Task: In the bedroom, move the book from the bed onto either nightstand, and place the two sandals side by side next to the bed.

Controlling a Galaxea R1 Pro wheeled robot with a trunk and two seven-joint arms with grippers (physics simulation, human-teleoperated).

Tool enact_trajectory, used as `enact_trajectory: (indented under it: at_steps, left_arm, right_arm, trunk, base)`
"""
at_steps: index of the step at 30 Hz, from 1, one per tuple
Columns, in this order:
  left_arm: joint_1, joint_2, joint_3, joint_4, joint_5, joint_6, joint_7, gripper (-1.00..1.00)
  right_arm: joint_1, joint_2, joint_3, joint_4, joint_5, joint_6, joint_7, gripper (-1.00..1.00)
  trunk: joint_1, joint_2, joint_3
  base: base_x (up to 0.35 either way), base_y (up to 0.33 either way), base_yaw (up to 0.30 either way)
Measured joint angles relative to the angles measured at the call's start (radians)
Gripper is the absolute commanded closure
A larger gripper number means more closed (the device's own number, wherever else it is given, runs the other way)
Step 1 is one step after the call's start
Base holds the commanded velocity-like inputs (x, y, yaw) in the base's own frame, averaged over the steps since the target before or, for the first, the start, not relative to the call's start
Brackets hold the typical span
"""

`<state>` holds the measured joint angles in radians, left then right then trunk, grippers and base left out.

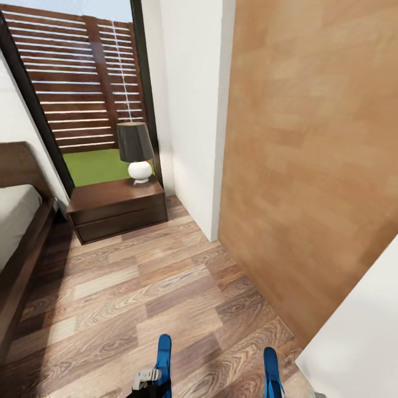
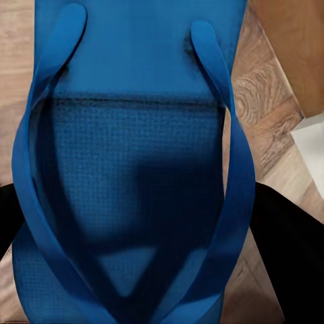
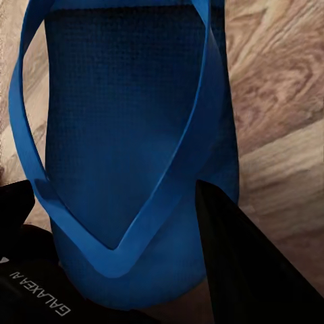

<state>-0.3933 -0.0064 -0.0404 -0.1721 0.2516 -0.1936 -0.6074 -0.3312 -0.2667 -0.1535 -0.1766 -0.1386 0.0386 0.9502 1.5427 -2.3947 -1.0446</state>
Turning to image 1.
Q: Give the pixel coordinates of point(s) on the nightstand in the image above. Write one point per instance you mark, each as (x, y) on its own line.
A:
(107, 209)

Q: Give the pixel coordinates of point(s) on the sliding door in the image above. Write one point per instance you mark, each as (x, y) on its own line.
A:
(309, 195)

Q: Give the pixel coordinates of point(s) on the table lamp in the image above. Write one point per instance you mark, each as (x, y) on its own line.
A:
(135, 147)

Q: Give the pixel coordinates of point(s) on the fixed window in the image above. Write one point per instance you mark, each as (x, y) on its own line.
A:
(82, 68)

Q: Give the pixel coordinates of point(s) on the sandal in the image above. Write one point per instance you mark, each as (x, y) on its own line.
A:
(163, 362)
(273, 384)

